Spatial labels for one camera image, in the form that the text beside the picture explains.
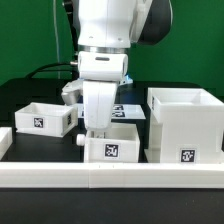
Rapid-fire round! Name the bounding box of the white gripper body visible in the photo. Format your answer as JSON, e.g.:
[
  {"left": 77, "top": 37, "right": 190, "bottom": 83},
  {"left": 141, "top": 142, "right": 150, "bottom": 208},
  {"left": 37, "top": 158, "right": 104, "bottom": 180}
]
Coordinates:
[{"left": 61, "top": 79, "right": 118, "bottom": 132}]

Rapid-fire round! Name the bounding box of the white front drawer box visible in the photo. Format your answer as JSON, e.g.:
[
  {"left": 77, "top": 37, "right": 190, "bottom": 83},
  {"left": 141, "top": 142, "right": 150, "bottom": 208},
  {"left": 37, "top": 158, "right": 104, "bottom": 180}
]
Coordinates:
[{"left": 76, "top": 123, "right": 140, "bottom": 163}]

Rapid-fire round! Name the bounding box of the white drawer box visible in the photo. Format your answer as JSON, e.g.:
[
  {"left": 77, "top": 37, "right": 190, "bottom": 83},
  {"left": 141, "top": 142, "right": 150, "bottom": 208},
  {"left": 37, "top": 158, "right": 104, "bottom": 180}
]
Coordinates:
[
  {"left": 76, "top": 123, "right": 140, "bottom": 163},
  {"left": 15, "top": 102, "right": 78, "bottom": 137}
]

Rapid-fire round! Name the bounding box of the white drawer cabinet frame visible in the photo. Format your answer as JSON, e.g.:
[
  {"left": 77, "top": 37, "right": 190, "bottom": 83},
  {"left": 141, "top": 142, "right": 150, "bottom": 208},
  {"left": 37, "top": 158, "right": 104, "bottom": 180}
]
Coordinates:
[{"left": 145, "top": 88, "right": 224, "bottom": 164}]

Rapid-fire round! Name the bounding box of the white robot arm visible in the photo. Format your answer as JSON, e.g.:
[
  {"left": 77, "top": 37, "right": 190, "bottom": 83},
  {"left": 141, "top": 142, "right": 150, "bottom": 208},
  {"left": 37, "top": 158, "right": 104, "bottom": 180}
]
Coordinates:
[{"left": 64, "top": 0, "right": 173, "bottom": 132}]

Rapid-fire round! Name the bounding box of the white rear drawer box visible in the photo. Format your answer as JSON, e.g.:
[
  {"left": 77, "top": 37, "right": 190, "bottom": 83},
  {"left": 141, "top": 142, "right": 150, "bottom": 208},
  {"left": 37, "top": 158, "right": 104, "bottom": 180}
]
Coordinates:
[{"left": 15, "top": 102, "right": 78, "bottom": 137}]

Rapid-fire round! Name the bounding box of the white fiducial marker sheet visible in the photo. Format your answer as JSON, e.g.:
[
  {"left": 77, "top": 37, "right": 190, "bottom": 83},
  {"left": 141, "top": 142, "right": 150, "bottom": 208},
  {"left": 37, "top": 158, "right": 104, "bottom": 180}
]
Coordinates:
[{"left": 88, "top": 104, "right": 145, "bottom": 120}]

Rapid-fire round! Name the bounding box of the white left fence block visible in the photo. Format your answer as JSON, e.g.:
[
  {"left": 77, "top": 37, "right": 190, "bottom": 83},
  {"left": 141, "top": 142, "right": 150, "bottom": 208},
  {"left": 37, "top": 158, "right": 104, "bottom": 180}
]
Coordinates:
[{"left": 0, "top": 127, "right": 12, "bottom": 160}]

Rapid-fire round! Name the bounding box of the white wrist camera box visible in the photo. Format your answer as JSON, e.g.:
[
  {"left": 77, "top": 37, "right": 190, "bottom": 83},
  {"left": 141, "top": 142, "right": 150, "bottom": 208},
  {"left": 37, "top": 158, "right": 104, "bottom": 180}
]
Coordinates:
[{"left": 78, "top": 51, "right": 128, "bottom": 81}]

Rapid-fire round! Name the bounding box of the black cable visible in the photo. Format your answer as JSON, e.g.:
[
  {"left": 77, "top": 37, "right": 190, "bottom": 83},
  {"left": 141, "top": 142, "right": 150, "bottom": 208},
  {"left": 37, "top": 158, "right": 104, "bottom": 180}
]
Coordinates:
[{"left": 25, "top": 62, "right": 80, "bottom": 80}]

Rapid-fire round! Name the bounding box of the white front fence rail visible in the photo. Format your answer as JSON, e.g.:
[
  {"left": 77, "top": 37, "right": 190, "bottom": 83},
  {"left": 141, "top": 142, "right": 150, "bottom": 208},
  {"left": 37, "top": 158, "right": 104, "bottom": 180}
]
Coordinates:
[{"left": 0, "top": 162, "right": 224, "bottom": 189}]

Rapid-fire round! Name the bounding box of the white hanging cable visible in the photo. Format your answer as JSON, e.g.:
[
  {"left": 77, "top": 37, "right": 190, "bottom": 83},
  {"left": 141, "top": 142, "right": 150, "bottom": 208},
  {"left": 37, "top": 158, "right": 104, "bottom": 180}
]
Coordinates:
[{"left": 52, "top": 0, "right": 62, "bottom": 80}]

